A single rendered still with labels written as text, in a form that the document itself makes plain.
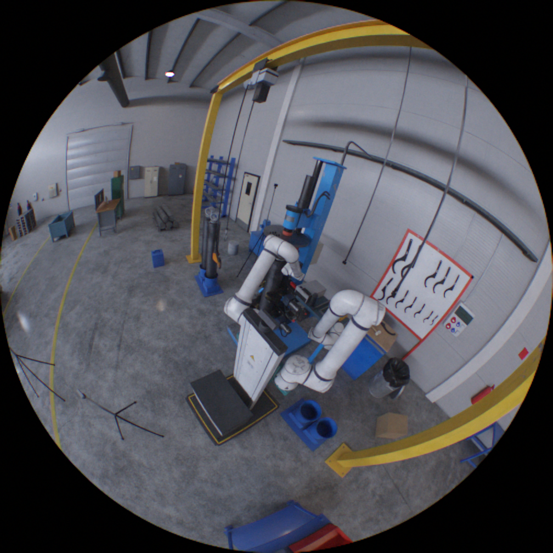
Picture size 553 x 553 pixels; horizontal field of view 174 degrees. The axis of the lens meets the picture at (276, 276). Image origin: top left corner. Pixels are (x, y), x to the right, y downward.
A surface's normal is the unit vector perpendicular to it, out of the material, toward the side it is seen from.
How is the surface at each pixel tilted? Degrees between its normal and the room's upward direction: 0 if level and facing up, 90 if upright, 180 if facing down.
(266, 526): 0
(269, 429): 0
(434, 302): 90
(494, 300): 90
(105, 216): 90
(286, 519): 0
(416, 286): 90
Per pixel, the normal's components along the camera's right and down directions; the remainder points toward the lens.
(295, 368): 0.08, -0.78
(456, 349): -0.77, 0.18
